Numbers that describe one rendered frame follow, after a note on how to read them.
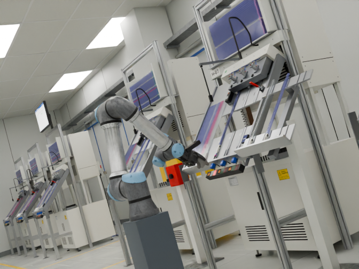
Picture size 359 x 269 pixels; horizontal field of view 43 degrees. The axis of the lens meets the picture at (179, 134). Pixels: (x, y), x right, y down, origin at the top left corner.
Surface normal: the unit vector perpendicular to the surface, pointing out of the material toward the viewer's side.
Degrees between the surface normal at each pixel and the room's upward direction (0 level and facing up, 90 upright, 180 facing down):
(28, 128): 90
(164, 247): 90
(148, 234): 90
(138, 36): 90
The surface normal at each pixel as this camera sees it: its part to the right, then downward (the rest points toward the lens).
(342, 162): 0.49, -0.21
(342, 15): -0.83, 0.20
